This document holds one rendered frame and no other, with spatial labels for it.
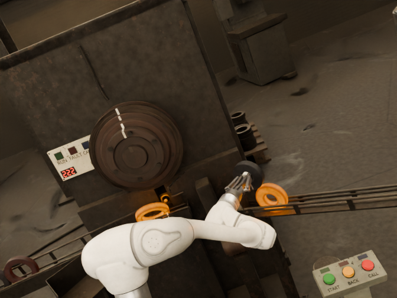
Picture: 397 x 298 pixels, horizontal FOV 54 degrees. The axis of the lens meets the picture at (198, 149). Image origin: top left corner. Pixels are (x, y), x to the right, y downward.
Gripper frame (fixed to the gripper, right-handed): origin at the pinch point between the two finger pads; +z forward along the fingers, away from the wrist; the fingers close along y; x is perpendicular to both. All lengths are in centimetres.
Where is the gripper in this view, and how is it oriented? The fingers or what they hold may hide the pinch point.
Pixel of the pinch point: (247, 172)
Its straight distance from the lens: 189.4
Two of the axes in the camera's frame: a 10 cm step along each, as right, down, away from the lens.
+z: 4.5, -5.5, 7.0
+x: -3.9, -8.3, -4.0
